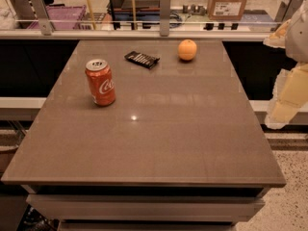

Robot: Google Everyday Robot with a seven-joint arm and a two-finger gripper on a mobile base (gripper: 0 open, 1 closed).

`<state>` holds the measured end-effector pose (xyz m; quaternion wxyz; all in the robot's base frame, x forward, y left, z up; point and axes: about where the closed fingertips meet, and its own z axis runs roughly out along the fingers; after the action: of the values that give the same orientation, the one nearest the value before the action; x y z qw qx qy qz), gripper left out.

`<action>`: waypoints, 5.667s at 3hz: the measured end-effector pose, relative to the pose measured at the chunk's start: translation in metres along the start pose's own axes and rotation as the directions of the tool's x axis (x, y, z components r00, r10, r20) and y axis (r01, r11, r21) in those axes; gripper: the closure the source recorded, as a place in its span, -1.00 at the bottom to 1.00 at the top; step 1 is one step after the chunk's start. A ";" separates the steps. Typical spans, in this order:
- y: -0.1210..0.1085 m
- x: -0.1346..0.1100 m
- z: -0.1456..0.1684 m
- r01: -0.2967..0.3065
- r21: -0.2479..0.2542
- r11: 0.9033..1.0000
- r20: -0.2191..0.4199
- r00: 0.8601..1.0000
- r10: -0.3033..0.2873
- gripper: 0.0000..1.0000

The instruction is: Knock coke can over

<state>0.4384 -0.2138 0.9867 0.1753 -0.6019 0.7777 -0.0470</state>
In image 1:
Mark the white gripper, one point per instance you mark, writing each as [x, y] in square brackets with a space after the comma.
[298, 36]

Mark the red coke can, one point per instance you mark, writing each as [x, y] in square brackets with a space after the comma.
[100, 79]

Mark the cardboard box with label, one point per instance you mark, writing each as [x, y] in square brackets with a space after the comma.
[225, 9]

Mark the orange fruit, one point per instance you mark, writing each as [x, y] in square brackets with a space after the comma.
[187, 49]

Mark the black snack bar packet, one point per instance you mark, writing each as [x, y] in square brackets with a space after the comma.
[141, 59]

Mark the yellow broom stick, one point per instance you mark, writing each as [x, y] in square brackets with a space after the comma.
[91, 15]

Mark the purple plastic crate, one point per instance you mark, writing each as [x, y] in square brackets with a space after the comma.
[66, 17]

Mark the right metal railing post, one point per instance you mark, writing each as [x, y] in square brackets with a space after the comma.
[286, 9]

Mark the metal railing post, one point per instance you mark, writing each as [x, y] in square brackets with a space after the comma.
[286, 9]
[164, 17]
[45, 25]

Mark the middle metal railing post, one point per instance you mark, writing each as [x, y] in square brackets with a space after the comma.
[164, 17]

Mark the left metal railing post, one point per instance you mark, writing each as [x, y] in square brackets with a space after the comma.
[45, 25]

